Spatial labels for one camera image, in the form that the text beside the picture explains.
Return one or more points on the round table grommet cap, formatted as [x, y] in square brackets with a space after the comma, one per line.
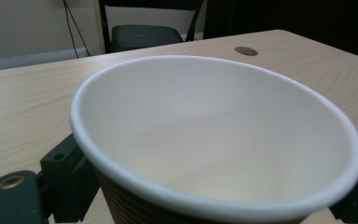
[246, 51]

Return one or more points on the black folding chair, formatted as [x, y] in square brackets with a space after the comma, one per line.
[143, 35]

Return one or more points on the brown paper cup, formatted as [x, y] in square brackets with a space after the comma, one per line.
[217, 133]

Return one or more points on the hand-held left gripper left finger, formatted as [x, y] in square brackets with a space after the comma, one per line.
[71, 183]

